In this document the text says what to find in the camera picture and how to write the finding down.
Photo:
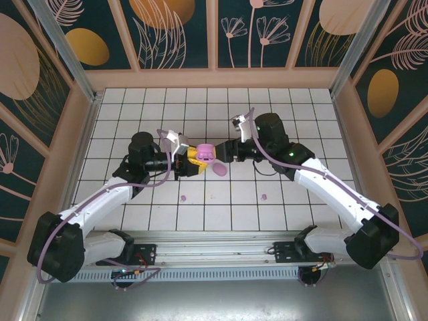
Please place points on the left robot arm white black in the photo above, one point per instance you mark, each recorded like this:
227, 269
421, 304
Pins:
100, 204

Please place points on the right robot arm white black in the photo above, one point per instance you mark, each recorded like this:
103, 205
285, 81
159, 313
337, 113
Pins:
327, 187

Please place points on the grey metal sheet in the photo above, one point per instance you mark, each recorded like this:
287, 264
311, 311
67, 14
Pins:
214, 301

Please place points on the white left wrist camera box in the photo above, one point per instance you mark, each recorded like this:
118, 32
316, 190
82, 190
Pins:
179, 143

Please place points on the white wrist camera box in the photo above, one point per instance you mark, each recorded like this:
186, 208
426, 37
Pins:
243, 125
179, 143

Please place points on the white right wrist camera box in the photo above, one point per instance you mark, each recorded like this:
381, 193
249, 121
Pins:
243, 125

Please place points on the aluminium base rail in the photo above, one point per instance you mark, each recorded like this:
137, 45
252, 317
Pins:
214, 247

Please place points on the aluminium corner post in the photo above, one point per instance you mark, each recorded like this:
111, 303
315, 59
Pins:
67, 53
357, 50

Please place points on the aluminium frame bar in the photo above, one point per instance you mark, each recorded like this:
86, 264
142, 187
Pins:
31, 301
398, 294

